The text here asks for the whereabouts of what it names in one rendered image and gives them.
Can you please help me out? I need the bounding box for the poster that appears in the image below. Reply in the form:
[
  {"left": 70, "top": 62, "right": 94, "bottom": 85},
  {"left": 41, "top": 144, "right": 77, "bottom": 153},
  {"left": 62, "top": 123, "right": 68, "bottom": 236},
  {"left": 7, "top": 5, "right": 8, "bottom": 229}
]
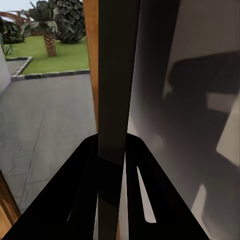
[{"left": 97, "top": 0, "right": 141, "bottom": 240}]

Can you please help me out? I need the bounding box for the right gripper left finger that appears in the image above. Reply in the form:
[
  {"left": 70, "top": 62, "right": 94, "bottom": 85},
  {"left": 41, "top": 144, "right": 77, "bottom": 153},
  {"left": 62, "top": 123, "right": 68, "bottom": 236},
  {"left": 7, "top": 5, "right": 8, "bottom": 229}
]
[{"left": 1, "top": 134, "right": 99, "bottom": 240}]

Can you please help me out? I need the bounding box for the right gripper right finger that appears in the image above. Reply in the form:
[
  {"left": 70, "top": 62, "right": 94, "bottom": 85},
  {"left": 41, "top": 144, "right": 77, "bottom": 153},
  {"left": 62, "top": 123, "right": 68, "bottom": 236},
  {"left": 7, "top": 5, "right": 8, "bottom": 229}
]
[{"left": 125, "top": 133, "right": 210, "bottom": 240}]

